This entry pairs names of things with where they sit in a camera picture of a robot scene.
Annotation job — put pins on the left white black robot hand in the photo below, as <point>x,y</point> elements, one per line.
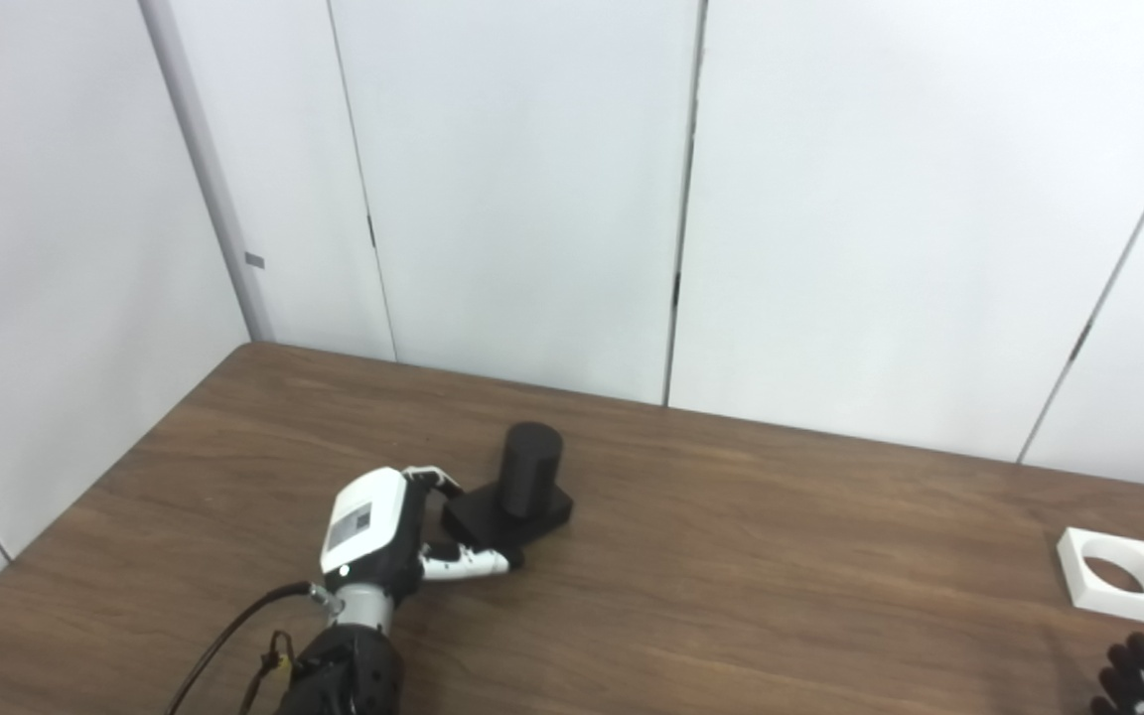
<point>363,521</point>

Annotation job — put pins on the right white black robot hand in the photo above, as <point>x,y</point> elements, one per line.
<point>1133,675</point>

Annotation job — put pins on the white square piece with hole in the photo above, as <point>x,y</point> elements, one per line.
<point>1076,566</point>

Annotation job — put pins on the black peg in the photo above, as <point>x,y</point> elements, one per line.
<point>530,467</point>

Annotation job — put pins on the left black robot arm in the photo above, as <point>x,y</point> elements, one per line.
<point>349,665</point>

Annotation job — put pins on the black panel seam clip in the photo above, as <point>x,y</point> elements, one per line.
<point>370,230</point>

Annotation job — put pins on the gray wall corner post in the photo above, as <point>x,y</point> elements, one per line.
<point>205,169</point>

